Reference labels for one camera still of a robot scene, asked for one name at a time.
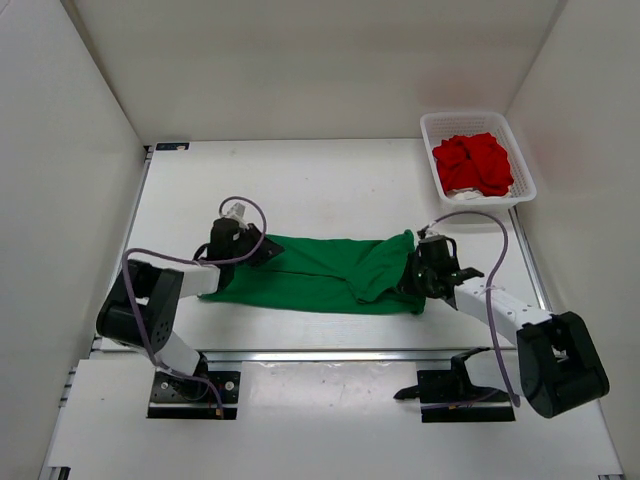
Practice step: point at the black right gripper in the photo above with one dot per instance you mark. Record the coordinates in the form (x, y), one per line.
(406, 285)

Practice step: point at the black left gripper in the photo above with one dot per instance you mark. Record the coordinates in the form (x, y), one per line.
(267, 251)

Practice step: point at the green t shirt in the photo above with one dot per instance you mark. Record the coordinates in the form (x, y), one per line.
(335, 276)

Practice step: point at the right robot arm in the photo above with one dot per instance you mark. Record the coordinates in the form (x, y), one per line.
(553, 363)

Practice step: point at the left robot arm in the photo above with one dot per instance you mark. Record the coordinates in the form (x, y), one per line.
(140, 309)

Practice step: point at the white cloth in basket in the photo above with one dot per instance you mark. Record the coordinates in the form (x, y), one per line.
(471, 194)

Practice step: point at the red t shirt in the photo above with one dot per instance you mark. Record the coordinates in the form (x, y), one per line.
(476, 161)

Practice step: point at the white plastic basket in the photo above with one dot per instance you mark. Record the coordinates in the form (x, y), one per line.
(436, 127)

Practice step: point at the blue white label sticker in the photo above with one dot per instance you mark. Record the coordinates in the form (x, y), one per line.
(172, 146)

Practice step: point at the aluminium table edge rail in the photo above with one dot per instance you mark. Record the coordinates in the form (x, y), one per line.
(330, 356)

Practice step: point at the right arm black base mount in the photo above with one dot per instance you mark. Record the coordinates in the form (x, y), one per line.
(449, 396)

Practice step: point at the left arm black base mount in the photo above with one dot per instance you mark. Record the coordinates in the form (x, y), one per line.
(178, 398)

